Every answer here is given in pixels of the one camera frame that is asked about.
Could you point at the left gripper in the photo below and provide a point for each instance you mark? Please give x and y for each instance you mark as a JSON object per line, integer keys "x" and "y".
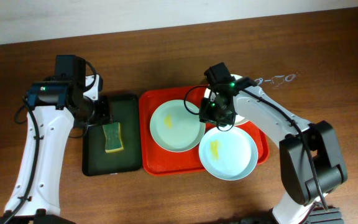
{"x": 105, "y": 109}

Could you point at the green and yellow sponge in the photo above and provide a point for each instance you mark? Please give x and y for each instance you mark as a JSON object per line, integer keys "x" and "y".
{"x": 113, "y": 138}

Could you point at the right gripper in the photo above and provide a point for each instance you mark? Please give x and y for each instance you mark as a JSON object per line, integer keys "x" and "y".
{"x": 212, "y": 115}

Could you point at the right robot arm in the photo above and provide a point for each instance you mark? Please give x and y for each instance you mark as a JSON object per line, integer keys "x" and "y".
{"x": 311, "y": 161}

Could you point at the cream white plate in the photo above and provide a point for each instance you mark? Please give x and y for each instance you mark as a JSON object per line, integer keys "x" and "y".
{"x": 239, "y": 120}

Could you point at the dark green plastic tray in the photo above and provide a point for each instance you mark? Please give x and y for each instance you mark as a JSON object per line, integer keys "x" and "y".
{"x": 96, "y": 160}

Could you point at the pale green plate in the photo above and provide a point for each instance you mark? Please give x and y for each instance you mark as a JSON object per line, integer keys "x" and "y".
{"x": 174, "y": 128}

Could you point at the light blue plate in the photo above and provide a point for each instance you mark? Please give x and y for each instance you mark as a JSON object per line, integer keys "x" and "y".
{"x": 228, "y": 155}

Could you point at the red plastic tray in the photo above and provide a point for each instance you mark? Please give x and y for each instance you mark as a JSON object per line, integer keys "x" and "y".
{"x": 157, "y": 161}

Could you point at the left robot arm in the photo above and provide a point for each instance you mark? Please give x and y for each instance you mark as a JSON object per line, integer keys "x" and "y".
{"x": 66, "y": 100}

